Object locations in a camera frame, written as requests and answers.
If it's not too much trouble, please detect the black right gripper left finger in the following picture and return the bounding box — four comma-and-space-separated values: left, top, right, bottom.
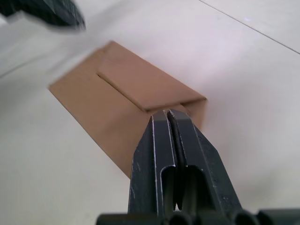
127, 109, 177, 214

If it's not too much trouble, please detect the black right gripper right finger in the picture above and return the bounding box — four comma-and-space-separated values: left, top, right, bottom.
166, 108, 244, 214

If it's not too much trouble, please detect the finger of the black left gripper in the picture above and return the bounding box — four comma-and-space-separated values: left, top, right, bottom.
21, 0, 87, 31

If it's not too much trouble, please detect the small cardboard box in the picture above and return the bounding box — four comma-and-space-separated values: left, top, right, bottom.
47, 40, 208, 181

